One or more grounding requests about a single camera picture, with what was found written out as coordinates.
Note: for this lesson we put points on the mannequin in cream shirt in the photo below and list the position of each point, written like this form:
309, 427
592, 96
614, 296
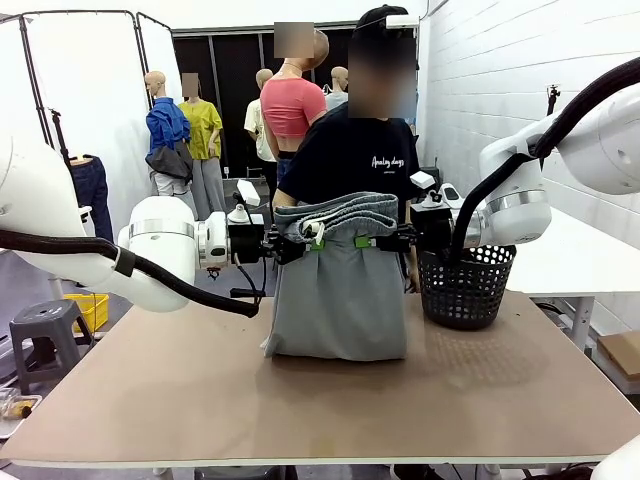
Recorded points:
257, 130

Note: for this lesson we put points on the black tripod stand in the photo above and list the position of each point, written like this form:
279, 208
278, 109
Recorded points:
552, 97
60, 135

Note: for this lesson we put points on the brown cardboard box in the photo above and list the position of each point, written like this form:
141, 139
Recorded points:
622, 360

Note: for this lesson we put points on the person in black t-shirt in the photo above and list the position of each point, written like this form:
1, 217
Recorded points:
350, 155

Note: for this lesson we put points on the mannequin in pale grey top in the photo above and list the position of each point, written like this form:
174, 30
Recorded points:
337, 95

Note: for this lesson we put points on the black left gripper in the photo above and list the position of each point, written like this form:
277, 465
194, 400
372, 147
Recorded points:
246, 240

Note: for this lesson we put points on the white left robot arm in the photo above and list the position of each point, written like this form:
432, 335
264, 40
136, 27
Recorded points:
160, 250

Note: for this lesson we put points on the white screen black frame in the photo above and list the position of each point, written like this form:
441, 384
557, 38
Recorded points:
85, 75
157, 50

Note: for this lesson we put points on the mannequin in red shirt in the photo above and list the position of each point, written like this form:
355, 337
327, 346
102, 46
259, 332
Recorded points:
290, 107

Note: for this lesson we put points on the black cap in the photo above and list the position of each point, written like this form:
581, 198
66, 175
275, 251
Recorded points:
372, 15

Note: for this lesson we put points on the black backdrop panels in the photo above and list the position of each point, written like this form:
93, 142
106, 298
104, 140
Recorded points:
230, 60

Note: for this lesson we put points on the yellow plastic crate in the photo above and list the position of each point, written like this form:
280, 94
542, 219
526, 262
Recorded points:
92, 310

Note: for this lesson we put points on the black perforated plastic basket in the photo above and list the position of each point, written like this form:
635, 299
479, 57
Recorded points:
465, 295

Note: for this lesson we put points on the person's left hand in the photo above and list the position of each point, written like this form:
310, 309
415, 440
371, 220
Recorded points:
414, 284

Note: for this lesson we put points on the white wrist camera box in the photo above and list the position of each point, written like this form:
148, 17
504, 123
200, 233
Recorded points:
248, 192
424, 179

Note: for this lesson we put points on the person's left forearm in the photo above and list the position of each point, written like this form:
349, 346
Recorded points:
412, 260

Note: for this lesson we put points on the mannequin in yellow shirt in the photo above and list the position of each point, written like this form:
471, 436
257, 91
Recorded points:
202, 130

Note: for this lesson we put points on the grey training pants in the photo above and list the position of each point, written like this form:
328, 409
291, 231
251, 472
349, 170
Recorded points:
340, 300

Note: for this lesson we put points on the mannequin in blue shirt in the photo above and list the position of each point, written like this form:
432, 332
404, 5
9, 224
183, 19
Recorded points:
167, 130

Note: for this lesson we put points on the black bar behind table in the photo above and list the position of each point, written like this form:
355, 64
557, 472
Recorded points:
242, 292

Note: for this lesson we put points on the grey plastic stool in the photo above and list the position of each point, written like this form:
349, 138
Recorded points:
45, 320

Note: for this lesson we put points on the black plastic stool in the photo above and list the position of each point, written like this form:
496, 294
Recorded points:
430, 173

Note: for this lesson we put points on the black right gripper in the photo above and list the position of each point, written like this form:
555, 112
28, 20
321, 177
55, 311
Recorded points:
432, 227

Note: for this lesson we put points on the white head-mounted camera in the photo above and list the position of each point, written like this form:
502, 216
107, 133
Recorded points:
402, 21

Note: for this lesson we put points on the blue jeans on stand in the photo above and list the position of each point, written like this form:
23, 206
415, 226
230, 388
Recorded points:
95, 190

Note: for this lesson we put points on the clear tray with snacks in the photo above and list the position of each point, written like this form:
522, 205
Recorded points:
17, 412

